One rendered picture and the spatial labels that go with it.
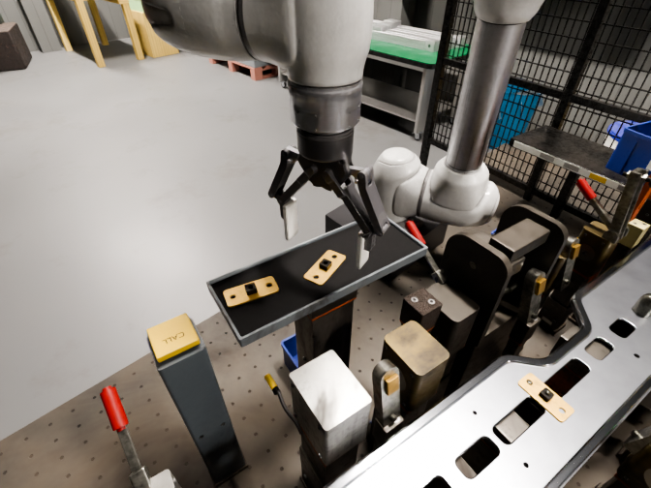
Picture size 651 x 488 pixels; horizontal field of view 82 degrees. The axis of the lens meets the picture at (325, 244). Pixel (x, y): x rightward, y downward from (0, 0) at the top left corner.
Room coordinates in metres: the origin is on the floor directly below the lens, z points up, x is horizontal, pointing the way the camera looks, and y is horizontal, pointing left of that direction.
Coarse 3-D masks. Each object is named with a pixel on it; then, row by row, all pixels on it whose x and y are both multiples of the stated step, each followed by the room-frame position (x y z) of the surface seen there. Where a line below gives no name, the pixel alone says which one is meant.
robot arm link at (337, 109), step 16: (288, 80) 0.47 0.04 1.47; (304, 96) 0.44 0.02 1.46; (320, 96) 0.43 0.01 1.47; (336, 96) 0.43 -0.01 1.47; (352, 96) 0.44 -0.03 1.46; (304, 112) 0.44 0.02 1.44; (320, 112) 0.43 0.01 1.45; (336, 112) 0.43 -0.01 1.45; (352, 112) 0.45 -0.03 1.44; (304, 128) 0.44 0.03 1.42; (320, 128) 0.43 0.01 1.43; (336, 128) 0.43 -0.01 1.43
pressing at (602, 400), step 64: (640, 256) 0.69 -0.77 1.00; (576, 320) 0.50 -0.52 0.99; (640, 320) 0.49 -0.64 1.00; (512, 384) 0.35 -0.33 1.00; (576, 384) 0.35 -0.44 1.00; (640, 384) 0.35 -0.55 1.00; (384, 448) 0.24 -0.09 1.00; (448, 448) 0.24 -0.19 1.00; (512, 448) 0.24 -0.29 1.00; (576, 448) 0.24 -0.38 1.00
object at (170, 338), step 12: (168, 324) 0.35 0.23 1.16; (180, 324) 0.35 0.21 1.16; (192, 324) 0.35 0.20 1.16; (156, 336) 0.33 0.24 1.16; (168, 336) 0.33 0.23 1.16; (180, 336) 0.33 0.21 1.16; (192, 336) 0.33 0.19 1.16; (156, 348) 0.31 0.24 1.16; (168, 348) 0.31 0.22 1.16; (180, 348) 0.31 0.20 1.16
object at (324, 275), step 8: (328, 256) 0.50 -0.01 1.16; (336, 256) 0.50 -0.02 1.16; (344, 256) 0.50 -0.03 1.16; (320, 264) 0.47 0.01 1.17; (328, 264) 0.47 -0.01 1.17; (336, 264) 0.48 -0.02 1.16; (312, 272) 0.46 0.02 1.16; (320, 272) 0.46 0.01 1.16; (328, 272) 0.46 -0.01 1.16; (312, 280) 0.44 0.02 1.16; (320, 280) 0.44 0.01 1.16
